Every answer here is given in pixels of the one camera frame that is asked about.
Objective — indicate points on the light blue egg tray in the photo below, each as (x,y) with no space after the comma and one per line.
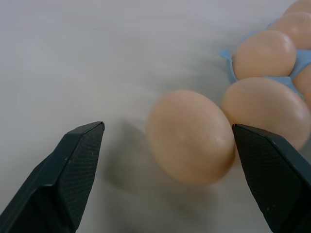
(301,58)

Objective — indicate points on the beige egg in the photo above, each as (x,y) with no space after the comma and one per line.
(264,106)
(305,85)
(300,6)
(264,54)
(295,28)
(192,138)

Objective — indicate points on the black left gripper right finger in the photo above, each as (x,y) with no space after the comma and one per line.
(272,174)

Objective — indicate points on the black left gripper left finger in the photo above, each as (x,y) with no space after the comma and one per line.
(60,179)

